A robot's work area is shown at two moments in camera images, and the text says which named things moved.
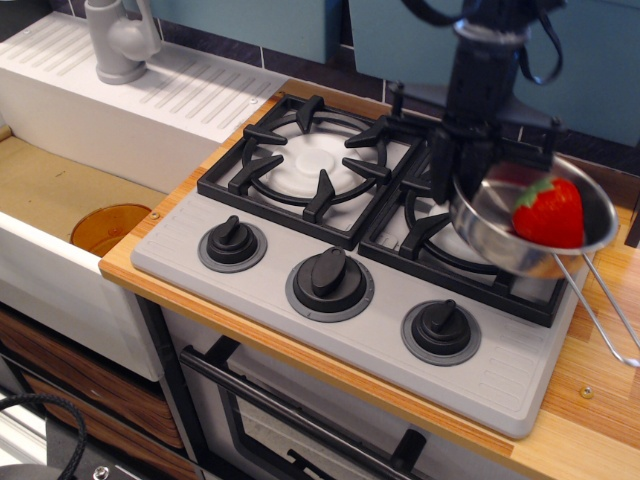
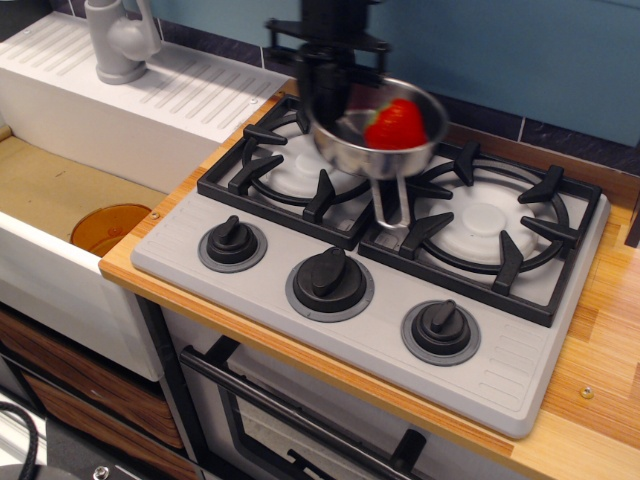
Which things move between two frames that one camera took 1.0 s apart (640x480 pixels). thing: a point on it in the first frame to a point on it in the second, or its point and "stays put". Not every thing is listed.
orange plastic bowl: x=102 y=229 stays put
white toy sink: x=72 y=143 stays put
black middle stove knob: x=329 y=286 stays put
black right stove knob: x=441 y=333 stays put
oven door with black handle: x=257 y=417 stays put
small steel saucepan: x=486 y=226 to x=345 y=149
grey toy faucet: x=121 y=46 stays put
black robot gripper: x=480 y=98 to x=333 y=29
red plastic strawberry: x=551 y=213 to x=399 y=124
